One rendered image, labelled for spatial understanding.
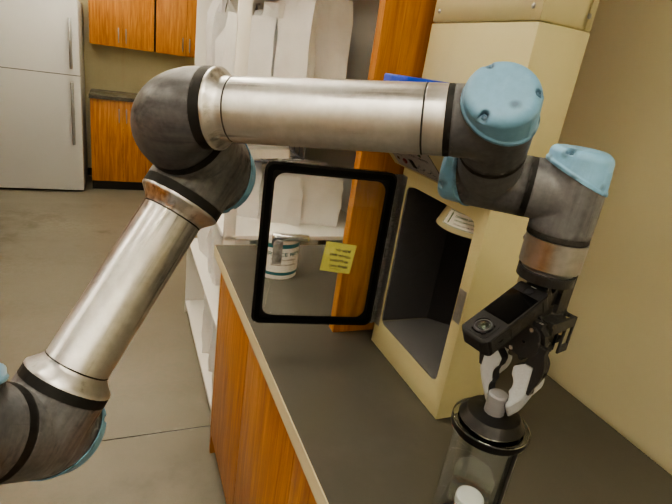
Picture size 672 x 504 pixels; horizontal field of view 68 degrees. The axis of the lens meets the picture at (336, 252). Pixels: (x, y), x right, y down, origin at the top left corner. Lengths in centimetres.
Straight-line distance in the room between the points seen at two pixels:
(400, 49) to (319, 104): 67
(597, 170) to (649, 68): 70
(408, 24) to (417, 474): 91
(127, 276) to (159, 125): 20
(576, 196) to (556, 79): 36
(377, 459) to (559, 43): 78
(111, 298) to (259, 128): 30
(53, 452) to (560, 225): 66
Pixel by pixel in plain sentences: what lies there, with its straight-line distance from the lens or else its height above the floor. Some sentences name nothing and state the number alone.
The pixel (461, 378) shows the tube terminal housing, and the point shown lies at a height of 104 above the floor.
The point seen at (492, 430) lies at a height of 118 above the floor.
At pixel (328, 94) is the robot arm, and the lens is 55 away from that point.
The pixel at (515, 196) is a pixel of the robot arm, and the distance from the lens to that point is 63.
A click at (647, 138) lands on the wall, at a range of 129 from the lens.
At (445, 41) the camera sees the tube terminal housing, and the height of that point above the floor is 168.
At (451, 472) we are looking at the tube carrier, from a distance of 80.
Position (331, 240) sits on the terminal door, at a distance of 118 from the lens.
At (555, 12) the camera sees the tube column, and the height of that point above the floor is 173.
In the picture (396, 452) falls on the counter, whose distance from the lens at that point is 103.
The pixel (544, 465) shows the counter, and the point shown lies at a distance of 113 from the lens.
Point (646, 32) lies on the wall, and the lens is 135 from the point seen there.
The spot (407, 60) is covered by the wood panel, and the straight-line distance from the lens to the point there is 121.
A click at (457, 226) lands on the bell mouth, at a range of 105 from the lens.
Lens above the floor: 160
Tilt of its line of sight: 20 degrees down
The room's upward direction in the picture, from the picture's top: 9 degrees clockwise
